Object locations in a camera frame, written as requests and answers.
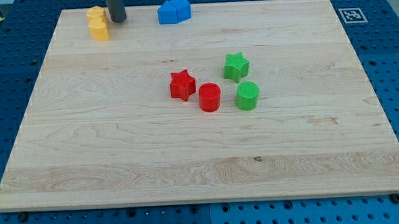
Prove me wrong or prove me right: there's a red cylinder block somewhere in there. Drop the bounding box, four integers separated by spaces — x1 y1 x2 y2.
199 82 222 112

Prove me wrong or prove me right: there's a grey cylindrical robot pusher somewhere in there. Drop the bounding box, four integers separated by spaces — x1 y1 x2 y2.
105 0 127 23

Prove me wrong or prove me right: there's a red star block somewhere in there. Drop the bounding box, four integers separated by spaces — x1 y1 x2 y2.
169 69 196 101

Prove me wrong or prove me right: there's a white fiducial marker tag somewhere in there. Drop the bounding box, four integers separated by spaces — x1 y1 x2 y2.
339 7 367 24

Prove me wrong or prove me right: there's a light wooden board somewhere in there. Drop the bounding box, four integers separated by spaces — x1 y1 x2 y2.
0 0 399 213

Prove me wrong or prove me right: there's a green cylinder block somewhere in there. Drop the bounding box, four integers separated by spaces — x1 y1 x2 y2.
236 82 259 111

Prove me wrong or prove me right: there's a yellow heart block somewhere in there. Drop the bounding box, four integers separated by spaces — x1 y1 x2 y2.
88 17 110 41

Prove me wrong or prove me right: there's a yellow hexagon block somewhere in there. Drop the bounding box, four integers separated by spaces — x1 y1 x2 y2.
86 5 108 24

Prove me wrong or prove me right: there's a blue cube block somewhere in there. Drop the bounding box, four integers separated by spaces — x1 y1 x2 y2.
171 0 191 22

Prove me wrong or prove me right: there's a green star block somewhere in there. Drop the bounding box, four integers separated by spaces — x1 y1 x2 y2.
223 52 250 83

